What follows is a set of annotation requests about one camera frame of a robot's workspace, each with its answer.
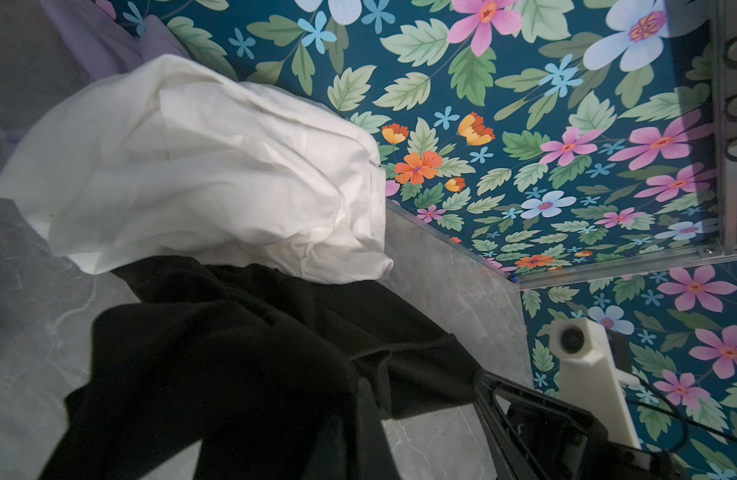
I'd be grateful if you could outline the white cloth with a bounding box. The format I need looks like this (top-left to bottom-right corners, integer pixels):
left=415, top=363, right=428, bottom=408
left=0, top=55, right=394, bottom=284

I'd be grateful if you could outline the black cloth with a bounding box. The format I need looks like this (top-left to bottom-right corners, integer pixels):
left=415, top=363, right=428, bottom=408
left=42, top=256, right=481, bottom=479

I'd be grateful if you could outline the aluminium frame rail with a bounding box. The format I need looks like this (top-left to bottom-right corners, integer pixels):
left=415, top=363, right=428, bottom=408
left=517, top=245, right=737, bottom=290

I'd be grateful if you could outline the lavender cloth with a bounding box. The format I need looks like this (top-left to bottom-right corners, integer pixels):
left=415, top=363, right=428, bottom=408
left=40, top=1, right=188, bottom=82

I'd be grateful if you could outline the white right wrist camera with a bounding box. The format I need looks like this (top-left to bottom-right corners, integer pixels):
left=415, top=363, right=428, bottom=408
left=549, top=318, right=640, bottom=449

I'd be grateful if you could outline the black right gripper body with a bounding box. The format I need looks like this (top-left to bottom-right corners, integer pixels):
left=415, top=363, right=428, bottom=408
left=474, top=371, right=687, bottom=479

